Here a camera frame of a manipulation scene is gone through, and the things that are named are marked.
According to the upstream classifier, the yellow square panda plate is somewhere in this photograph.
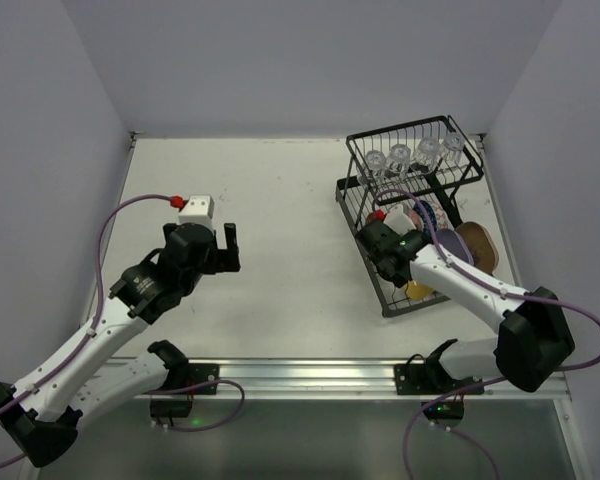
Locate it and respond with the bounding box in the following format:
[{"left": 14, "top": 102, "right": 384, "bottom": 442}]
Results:
[{"left": 404, "top": 280, "right": 434, "bottom": 302}]

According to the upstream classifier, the purple square panda plate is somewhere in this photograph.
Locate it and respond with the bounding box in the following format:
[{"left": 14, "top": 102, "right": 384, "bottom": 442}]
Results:
[{"left": 436, "top": 228, "right": 474, "bottom": 266}]

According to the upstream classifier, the brown square panda plate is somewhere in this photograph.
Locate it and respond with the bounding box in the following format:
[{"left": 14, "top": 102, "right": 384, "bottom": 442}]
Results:
[{"left": 455, "top": 221, "right": 499, "bottom": 275}]

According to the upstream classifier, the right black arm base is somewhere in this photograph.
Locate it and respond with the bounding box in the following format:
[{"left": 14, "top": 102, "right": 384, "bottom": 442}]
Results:
[{"left": 393, "top": 354, "right": 480, "bottom": 427}]

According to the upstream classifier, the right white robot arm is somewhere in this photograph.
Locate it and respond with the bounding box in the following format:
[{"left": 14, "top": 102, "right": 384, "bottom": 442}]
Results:
[{"left": 355, "top": 220, "right": 575, "bottom": 392}]

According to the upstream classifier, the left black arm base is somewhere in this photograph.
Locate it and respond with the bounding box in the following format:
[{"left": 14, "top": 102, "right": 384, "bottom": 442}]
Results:
[{"left": 149, "top": 363, "right": 220, "bottom": 426}]

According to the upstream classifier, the blue dotted small bowl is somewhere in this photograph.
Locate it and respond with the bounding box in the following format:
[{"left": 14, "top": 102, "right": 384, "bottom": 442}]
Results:
[{"left": 414, "top": 200, "right": 437, "bottom": 234}]

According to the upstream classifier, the clear glass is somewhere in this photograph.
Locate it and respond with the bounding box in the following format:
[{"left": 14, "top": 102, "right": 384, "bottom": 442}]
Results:
[
  {"left": 386, "top": 143, "right": 411, "bottom": 178},
  {"left": 361, "top": 150, "right": 387, "bottom": 184},
  {"left": 411, "top": 137, "right": 440, "bottom": 173},
  {"left": 440, "top": 132, "right": 465, "bottom": 165}
]

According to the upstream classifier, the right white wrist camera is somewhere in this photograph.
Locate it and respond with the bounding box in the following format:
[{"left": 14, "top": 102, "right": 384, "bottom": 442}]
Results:
[{"left": 383, "top": 207, "right": 416, "bottom": 236}]

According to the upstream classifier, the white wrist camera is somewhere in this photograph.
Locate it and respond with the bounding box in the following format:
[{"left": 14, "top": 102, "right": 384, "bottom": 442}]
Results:
[
  {"left": 178, "top": 195, "right": 215, "bottom": 231},
  {"left": 383, "top": 207, "right": 416, "bottom": 236}
]

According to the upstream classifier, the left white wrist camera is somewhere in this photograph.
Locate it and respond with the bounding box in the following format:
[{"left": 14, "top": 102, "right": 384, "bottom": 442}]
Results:
[{"left": 178, "top": 195, "right": 215, "bottom": 231}]

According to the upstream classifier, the black wire dish rack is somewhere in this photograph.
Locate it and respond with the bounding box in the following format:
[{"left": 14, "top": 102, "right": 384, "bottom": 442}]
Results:
[{"left": 335, "top": 114, "right": 485, "bottom": 318}]

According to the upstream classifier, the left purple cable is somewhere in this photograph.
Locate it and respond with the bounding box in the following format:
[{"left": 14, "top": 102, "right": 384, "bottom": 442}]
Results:
[{"left": 0, "top": 193, "right": 187, "bottom": 469}]

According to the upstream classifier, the aluminium mounting rail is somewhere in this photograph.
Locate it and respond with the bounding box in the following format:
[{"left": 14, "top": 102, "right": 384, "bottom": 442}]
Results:
[{"left": 99, "top": 357, "right": 571, "bottom": 401}]

